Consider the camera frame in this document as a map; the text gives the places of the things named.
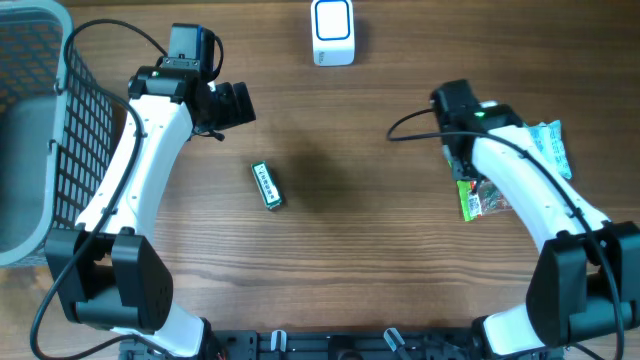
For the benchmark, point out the grey plastic shopping basket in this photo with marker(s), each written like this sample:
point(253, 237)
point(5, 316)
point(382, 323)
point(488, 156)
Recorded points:
point(57, 136)

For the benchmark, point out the green snack bag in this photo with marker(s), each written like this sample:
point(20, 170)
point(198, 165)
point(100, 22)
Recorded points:
point(478, 199)

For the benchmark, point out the dark green gum pack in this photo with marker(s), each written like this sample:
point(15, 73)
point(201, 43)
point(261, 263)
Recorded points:
point(267, 187)

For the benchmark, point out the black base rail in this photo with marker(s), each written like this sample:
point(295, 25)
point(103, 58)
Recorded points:
point(432, 344)

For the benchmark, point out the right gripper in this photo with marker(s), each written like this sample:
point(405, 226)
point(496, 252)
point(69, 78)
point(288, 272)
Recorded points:
point(463, 174)

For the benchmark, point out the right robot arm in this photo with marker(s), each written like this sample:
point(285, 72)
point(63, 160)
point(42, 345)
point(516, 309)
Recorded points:
point(586, 281)

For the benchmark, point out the teal white snack packet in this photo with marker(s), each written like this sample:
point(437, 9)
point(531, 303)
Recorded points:
point(548, 139)

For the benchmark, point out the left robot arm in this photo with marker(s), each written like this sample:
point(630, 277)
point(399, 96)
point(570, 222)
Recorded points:
point(106, 272)

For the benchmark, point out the white barcode scanner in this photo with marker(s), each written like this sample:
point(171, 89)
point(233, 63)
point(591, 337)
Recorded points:
point(333, 32)

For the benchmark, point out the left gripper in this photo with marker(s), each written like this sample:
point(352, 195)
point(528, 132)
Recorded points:
point(233, 115)

